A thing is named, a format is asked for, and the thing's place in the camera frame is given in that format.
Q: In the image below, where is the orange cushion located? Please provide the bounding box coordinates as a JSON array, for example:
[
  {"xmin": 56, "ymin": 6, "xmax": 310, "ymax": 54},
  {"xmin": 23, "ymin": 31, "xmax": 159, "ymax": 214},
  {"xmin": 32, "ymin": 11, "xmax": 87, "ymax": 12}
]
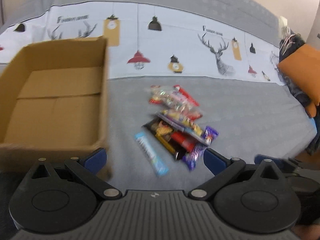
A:
[{"xmin": 278, "ymin": 44, "xmax": 320, "ymax": 118}]

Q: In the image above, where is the silver blue snack bag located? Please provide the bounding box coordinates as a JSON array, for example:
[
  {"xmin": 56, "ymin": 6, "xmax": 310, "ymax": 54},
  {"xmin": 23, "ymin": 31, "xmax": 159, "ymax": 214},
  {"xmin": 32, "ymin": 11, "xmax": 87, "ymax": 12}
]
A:
[{"xmin": 155, "ymin": 113, "xmax": 212, "ymax": 146}]

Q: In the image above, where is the white printed sofa cover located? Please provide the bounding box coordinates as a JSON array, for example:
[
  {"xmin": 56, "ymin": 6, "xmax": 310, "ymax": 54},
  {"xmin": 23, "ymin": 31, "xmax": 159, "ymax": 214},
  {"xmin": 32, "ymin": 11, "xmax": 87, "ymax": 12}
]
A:
[{"xmin": 1, "ymin": 2, "xmax": 284, "ymax": 85}]

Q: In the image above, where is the yellow cartoon snack packet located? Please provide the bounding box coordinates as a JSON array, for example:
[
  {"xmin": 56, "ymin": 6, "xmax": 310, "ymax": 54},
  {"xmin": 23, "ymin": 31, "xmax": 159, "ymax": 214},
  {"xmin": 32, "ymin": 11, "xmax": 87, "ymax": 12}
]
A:
[{"xmin": 160, "ymin": 109, "xmax": 204, "ymax": 136}]

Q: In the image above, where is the black cracker packet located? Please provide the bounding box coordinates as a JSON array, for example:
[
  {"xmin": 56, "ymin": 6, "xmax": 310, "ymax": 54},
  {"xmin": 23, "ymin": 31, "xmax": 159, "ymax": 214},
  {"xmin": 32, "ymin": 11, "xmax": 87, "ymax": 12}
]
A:
[{"xmin": 143, "ymin": 118, "xmax": 182, "ymax": 160}]

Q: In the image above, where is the red stick sachet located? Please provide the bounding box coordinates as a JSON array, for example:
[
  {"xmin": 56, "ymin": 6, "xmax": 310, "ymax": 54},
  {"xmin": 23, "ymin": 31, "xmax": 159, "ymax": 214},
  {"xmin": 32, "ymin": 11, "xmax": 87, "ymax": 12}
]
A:
[{"xmin": 173, "ymin": 85, "xmax": 200, "ymax": 107}]

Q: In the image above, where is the red wrapped snack bar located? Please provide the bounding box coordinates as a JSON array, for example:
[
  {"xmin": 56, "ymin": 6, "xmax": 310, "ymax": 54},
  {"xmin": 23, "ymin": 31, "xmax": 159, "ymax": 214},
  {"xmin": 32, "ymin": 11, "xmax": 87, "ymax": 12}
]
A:
[{"xmin": 171, "ymin": 131, "xmax": 197, "ymax": 152}]

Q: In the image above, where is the purple candy wrapper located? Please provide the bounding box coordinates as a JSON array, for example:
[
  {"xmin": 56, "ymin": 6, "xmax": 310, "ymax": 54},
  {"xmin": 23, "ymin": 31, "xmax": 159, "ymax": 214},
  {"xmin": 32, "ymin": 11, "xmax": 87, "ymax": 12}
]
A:
[{"xmin": 182, "ymin": 126, "xmax": 219, "ymax": 171}]

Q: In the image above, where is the brown cardboard box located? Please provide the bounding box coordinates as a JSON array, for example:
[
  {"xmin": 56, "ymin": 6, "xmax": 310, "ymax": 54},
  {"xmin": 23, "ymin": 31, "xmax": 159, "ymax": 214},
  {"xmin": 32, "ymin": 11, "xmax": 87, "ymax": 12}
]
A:
[{"xmin": 1, "ymin": 37, "xmax": 108, "ymax": 172}]

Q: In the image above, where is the light blue snack stick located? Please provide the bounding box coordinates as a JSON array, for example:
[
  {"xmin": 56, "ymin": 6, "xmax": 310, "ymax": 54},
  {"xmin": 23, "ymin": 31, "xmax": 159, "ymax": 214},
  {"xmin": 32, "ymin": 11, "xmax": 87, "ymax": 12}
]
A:
[{"xmin": 135, "ymin": 132, "xmax": 169, "ymax": 177}]

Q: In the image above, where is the clear candy bag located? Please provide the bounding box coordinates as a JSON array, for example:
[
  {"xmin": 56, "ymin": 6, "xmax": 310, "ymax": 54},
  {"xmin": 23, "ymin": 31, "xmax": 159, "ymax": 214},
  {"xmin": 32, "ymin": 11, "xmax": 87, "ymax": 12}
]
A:
[{"xmin": 149, "ymin": 85, "xmax": 200, "ymax": 114}]

